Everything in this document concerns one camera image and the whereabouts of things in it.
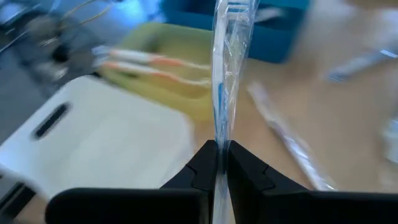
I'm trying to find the teal plastic bin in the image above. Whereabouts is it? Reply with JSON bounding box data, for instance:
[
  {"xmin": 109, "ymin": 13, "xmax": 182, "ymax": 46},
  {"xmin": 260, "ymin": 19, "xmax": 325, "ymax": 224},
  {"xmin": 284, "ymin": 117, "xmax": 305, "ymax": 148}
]
[{"xmin": 160, "ymin": 0, "xmax": 312, "ymax": 65}]

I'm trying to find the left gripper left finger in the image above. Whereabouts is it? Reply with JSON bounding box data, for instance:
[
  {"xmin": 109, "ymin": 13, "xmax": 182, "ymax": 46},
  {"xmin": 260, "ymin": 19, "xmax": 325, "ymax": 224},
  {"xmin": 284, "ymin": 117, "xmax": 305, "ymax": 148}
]
[{"xmin": 45, "ymin": 139, "xmax": 218, "ymax": 224}]

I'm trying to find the pink handled wrapped toothbrush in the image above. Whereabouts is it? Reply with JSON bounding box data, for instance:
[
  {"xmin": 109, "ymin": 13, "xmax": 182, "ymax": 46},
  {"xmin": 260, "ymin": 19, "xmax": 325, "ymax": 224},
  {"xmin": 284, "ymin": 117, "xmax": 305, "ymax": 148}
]
[{"xmin": 247, "ymin": 81, "xmax": 338, "ymax": 192}]

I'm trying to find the yellow plastic bin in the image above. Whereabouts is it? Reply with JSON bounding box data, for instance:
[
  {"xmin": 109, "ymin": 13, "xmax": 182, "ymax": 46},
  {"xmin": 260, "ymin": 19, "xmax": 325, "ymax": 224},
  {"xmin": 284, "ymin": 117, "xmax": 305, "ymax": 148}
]
[{"xmin": 98, "ymin": 21, "xmax": 218, "ymax": 123}]

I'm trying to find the white plastic bin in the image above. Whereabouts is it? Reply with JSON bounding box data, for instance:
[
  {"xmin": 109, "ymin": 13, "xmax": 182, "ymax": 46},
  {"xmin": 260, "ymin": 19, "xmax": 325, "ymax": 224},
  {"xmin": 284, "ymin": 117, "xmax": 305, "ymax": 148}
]
[{"xmin": 0, "ymin": 74, "xmax": 196, "ymax": 202}]

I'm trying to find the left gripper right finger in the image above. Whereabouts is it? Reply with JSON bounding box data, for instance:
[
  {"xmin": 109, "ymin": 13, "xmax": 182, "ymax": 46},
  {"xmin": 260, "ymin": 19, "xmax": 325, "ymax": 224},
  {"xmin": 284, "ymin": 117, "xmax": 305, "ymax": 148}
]
[{"xmin": 226, "ymin": 139, "xmax": 398, "ymax": 224}]

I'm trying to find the black floor fan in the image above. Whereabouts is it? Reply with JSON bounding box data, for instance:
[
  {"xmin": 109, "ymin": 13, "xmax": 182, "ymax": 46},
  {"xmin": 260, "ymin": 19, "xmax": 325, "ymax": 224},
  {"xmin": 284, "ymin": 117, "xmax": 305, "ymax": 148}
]
[{"xmin": 18, "ymin": 12, "xmax": 105, "ymax": 85}]

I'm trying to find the blue handled toothbrush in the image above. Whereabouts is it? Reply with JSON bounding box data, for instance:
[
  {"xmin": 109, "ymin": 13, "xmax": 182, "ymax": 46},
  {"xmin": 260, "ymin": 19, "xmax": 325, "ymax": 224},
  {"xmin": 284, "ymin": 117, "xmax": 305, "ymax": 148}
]
[
  {"xmin": 210, "ymin": 0, "xmax": 261, "ymax": 224},
  {"xmin": 325, "ymin": 48, "xmax": 398, "ymax": 84},
  {"xmin": 381, "ymin": 118, "xmax": 398, "ymax": 164}
]

